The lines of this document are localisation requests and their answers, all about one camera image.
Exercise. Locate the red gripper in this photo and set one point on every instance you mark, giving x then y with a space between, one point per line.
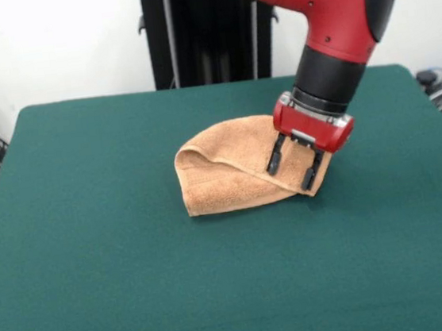
313 131

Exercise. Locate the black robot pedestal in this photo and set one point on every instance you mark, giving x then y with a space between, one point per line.
206 35

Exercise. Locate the tan terry towel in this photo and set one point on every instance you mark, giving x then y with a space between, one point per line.
223 189

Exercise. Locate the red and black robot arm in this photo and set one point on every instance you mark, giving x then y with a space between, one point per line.
327 9

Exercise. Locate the black round pedestal foot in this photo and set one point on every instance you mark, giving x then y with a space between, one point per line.
426 77

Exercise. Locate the dark green table cloth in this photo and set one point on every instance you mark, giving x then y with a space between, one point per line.
97 267

